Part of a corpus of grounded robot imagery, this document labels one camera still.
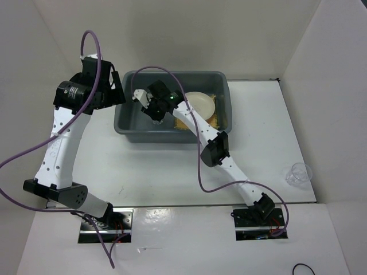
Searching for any woven bamboo mat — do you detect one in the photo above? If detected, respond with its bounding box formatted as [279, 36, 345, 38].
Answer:
[173, 93, 220, 132]

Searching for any black cable loop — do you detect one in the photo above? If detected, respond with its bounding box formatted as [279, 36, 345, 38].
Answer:
[292, 263, 316, 275]

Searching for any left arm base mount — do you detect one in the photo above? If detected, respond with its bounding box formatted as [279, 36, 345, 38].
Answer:
[77, 207, 134, 244]

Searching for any grey plastic bin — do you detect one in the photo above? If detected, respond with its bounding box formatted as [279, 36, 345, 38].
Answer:
[114, 70, 232, 144]

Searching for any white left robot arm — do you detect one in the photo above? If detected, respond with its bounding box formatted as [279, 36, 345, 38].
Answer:
[23, 55, 126, 229]

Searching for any cream plate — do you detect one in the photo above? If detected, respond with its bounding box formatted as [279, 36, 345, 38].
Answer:
[183, 91, 216, 123]

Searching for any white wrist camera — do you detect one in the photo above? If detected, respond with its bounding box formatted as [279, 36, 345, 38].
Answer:
[80, 53, 99, 60]
[132, 89, 150, 109]

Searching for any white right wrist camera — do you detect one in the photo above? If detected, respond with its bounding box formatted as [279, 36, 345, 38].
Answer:
[132, 89, 150, 109]

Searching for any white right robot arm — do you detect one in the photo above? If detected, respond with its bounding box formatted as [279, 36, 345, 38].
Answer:
[132, 80, 275, 225]

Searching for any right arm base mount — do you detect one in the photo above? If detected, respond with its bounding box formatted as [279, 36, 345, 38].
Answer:
[231, 207, 288, 241]

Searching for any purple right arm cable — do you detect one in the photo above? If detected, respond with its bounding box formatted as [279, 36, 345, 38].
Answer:
[130, 66, 290, 238]

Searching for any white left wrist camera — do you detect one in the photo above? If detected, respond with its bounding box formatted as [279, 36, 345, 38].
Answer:
[80, 53, 99, 60]

